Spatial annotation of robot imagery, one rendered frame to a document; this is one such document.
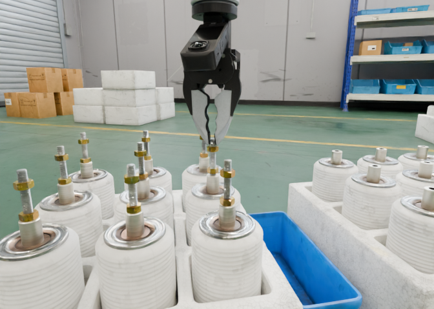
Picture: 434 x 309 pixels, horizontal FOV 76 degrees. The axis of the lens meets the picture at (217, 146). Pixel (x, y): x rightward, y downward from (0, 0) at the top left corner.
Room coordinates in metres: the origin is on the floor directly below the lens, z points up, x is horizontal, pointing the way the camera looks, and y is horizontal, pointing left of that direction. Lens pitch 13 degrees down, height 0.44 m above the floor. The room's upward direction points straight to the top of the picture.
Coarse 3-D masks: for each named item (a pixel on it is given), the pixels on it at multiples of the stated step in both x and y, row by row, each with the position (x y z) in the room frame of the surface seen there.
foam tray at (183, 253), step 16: (176, 192) 0.62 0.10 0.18; (176, 208) 0.53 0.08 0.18; (240, 208) 0.53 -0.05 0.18; (176, 224) 0.47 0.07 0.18; (176, 240) 0.41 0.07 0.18; (176, 256) 0.37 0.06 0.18; (272, 256) 0.37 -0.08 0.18; (96, 272) 0.33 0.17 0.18; (176, 272) 0.37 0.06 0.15; (272, 272) 0.33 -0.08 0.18; (96, 288) 0.30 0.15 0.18; (176, 288) 0.37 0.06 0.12; (272, 288) 0.31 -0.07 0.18; (288, 288) 0.30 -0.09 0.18; (80, 304) 0.28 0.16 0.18; (96, 304) 0.29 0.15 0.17; (176, 304) 0.28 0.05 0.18; (192, 304) 0.28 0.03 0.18; (208, 304) 0.28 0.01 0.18; (224, 304) 0.28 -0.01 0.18; (240, 304) 0.28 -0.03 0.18; (256, 304) 0.28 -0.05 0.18; (272, 304) 0.28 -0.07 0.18; (288, 304) 0.28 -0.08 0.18
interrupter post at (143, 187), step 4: (140, 180) 0.42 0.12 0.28; (144, 180) 0.43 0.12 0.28; (148, 180) 0.43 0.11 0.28; (136, 184) 0.43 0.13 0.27; (140, 184) 0.42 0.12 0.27; (144, 184) 0.42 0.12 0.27; (148, 184) 0.43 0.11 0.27; (140, 188) 0.42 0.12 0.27; (144, 188) 0.42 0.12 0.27; (148, 188) 0.43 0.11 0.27; (140, 192) 0.42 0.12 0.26; (144, 192) 0.42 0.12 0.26; (148, 192) 0.43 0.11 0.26; (140, 196) 0.42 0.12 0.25; (144, 196) 0.42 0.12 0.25; (148, 196) 0.43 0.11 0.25
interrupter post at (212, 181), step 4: (208, 176) 0.45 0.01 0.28; (212, 176) 0.44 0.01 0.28; (216, 176) 0.45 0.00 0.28; (208, 180) 0.45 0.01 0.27; (212, 180) 0.44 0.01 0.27; (216, 180) 0.45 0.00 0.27; (208, 184) 0.45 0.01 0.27; (212, 184) 0.44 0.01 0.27; (216, 184) 0.45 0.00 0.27; (208, 188) 0.45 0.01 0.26; (212, 188) 0.44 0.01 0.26; (216, 188) 0.45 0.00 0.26; (208, 192) 0.45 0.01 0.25; (212, 192) 0.44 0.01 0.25; (216, 192) 0.45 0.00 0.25
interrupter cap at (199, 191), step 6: (198, 186) 0.47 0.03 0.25; (204, 186) 0.47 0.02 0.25; (222, 186) 0.47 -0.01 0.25; (192, 192) 0.44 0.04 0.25; (198, 192) 0.44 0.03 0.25; (204, 192) 0.45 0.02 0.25; (222, 192) 0.45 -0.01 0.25; (204, 198) 0.42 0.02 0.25; (210, 198) 0.42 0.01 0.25; (216, 198) 0.42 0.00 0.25
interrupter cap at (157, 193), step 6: (150, 186) 0.47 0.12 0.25; (156, 186) 0.47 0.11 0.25; (126, 192) 0.44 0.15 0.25; (150, 192) 0.45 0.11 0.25; (156, 192) 0.44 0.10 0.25; (162, 192) 0.44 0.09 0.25; (120, 198) 0.41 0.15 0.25; (126, 198) 0.42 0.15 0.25; (138, 198) 0.42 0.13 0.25; (144, 198) 0.42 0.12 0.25; (150, 198) 0.41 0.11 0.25; (156, 198) 0.41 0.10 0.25; (162, 198) 0.42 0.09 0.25; (144, 204) 0.40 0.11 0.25
